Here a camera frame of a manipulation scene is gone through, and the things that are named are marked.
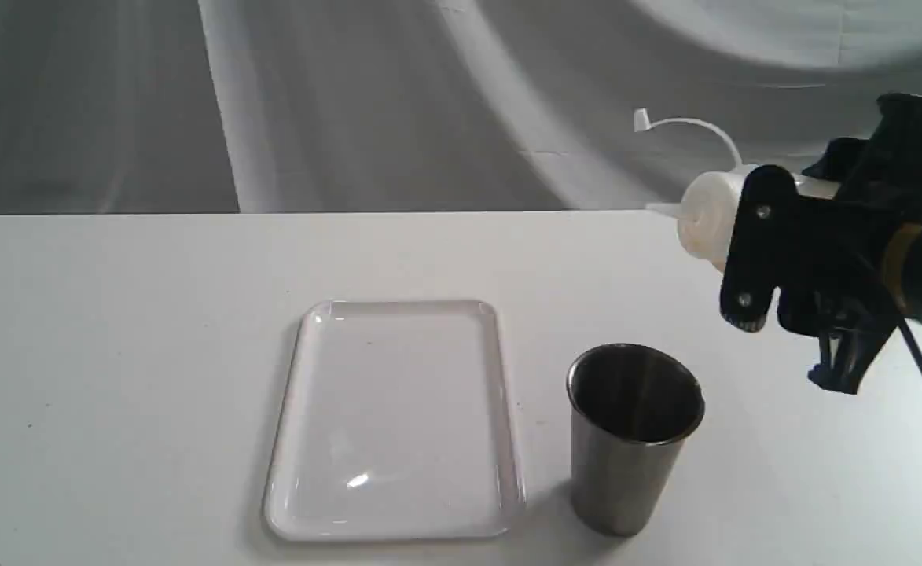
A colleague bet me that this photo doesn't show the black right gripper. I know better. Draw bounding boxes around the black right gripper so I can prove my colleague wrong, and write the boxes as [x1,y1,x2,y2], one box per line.
[774,93,922,395]

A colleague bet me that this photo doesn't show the clear squeeze bottle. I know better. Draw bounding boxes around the clear squeeze bottle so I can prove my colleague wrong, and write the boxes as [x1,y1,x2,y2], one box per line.
[632,108,843,274]

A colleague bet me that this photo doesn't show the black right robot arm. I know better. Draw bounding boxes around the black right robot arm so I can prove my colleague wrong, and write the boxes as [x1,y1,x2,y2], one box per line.
[778,93,922,395]

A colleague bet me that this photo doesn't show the stainless steel cup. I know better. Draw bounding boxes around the stainless steel cup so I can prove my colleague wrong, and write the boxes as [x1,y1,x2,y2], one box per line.
[566,344,706,538]

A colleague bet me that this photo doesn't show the white plastic tray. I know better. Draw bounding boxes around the white plastic tray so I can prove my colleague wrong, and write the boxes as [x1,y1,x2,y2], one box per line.
[262,300,526,543]

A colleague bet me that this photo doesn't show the grey fabric backdrop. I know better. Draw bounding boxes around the grey fabric backdrop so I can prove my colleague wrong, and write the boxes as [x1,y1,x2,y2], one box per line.
[0,1,922,215]

